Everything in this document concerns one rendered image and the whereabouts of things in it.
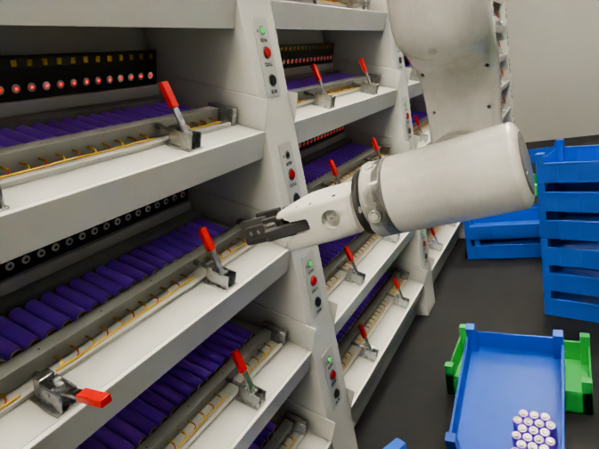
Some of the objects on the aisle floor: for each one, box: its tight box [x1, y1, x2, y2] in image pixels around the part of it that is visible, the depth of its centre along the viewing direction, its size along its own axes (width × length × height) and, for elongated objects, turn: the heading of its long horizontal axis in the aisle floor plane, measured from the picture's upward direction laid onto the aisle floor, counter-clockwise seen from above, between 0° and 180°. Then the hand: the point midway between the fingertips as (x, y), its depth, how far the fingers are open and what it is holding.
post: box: [143, 0, 358, 449], centre depth 79 cm, size 20×9×178 cm, turn 95°
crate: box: [445, 323, 565, 449], centre depth 98 cm, size 30×20×8 cm
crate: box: [444, 324, 594, 415], centre depth 114 cm, size 30×20×8 cm
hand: (264, 225), depth 61 cm, fingers open, 3 cm apart
